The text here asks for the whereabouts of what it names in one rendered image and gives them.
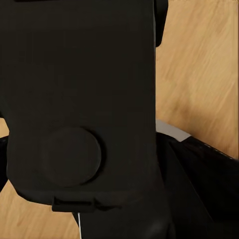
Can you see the digital camera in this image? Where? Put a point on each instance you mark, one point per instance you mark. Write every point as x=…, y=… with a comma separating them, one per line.
x=78, y=95

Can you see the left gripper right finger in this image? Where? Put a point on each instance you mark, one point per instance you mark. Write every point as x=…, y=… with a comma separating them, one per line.
x=202, y=206

